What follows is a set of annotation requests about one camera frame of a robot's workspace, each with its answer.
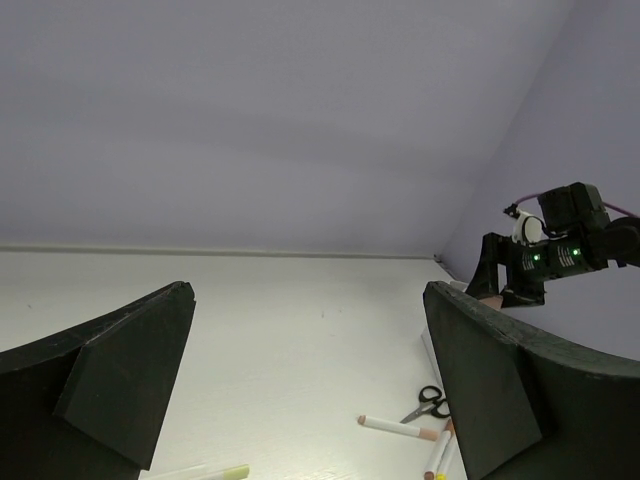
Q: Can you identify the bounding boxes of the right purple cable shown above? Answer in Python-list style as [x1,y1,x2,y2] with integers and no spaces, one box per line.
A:
[509,191,640,219]

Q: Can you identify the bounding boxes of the white compartment pen holder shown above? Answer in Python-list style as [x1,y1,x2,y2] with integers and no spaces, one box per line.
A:
[421,280,468,386]

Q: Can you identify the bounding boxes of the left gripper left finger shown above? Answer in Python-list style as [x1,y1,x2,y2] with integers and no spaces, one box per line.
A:
[1,282,195,479]

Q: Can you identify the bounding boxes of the pink tipped white marker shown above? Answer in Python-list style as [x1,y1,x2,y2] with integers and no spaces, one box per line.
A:
[357,415,439,441]

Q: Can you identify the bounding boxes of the pink eraser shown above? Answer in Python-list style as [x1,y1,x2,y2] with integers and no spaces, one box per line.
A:
[481,295,503,310]

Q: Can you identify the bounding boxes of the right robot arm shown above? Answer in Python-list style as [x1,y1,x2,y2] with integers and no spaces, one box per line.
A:
[466,182,639,308]

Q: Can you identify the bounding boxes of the yellow tipped white marker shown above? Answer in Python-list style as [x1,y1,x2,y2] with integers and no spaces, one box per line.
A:
[434,438,458,480]

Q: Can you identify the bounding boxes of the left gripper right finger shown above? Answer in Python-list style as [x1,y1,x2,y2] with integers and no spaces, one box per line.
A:
[423,281,639,479]

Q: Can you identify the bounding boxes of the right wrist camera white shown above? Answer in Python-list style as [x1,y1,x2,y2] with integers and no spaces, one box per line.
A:
[504,204,544,245]

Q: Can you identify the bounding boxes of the black handled scissors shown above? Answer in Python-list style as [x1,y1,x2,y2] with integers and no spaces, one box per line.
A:
[401,385,450,424]

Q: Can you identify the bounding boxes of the brown tipped white marker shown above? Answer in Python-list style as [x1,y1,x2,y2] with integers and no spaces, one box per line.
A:
[423,418,454,480]

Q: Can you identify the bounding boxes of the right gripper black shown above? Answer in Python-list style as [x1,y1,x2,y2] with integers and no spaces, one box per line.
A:
[465,233,545,308]

